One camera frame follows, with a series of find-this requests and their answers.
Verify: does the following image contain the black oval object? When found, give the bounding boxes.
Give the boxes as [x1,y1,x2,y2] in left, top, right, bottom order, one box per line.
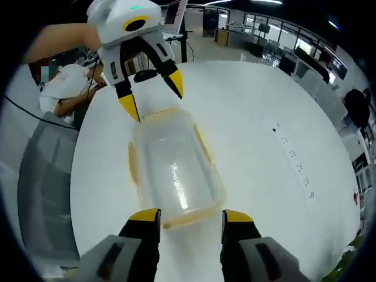
[133,69,158,83]

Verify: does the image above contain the tilted display screen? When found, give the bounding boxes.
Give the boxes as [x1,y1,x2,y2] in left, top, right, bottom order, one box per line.
[163,0,189,32]

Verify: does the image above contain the black cable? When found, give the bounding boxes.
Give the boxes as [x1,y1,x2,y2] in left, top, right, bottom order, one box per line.
[2,96,78,129]

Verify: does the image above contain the clear plastic food container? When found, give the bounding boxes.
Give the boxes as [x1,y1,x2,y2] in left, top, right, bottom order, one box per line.
[126,107,227,231]

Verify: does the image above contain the black stand pole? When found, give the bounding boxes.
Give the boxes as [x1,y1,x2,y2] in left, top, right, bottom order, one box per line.
[178,16,189,64]

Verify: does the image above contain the grey chair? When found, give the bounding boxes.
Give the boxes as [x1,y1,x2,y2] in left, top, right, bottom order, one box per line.
[16,117,82,270]

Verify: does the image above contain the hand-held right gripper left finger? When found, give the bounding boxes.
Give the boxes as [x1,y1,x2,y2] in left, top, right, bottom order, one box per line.
[66,207,162,282]

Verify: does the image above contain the white power strip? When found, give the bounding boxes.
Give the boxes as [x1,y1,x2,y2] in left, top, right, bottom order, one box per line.
[270,122,317,201]

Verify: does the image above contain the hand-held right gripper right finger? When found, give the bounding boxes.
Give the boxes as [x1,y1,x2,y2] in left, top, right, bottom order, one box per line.
[220,209,312,282]

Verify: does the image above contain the yellow cabinet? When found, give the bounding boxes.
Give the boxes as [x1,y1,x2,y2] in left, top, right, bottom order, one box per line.
[214,28,230,47]

